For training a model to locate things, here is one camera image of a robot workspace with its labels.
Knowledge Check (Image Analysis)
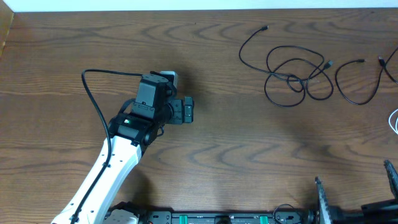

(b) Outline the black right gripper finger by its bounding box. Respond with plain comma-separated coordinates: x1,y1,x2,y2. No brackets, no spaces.
315,177,333,224
384,160,398,199

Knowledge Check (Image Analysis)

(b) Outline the white usb cable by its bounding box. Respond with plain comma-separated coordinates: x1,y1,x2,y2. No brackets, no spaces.
387,108,398,135

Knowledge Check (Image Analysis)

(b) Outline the short black usb cable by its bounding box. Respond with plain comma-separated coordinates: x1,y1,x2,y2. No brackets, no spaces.
334,46,398,106

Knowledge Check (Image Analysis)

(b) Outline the long black usb cable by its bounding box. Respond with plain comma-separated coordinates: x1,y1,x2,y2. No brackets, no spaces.
238,25,335,108

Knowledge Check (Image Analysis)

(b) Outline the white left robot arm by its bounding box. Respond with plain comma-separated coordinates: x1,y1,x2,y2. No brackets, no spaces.
52,99,163,224

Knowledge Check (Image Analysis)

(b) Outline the black left camera cable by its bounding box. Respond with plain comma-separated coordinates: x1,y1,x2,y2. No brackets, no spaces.
70,68,144,224

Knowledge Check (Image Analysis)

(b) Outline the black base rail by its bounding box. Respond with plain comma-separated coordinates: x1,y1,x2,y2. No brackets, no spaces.
105,202,321,224

